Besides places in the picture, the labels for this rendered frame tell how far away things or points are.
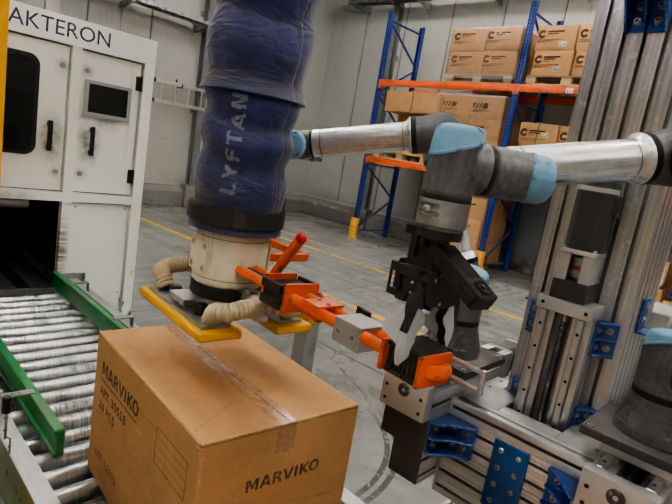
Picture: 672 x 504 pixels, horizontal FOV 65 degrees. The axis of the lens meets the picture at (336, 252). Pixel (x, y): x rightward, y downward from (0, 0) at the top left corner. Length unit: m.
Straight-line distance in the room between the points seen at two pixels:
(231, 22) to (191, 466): 0.87
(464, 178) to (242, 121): 0.55
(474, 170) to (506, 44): 8.33
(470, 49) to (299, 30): 8.23
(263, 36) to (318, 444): 0.87
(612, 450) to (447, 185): 0.74
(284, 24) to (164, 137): 9.69
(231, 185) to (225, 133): 0.11
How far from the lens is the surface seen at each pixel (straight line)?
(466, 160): 0.77
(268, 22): 1.17
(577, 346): 1.40
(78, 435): 1.89
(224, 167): 1.17
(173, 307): 1.25
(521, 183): 0.82
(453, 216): 0.77
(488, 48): 9.21
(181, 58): 10.98
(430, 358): 0.79
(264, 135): 1.16
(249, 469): 1.15
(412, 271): 0.80
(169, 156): 10.90
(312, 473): 1.28
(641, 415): 1.29
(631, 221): 1.44
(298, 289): 1.04
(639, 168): 1.09
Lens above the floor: 1.50
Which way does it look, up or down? 10 degrees down
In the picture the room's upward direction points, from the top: 10 degrees clockwise
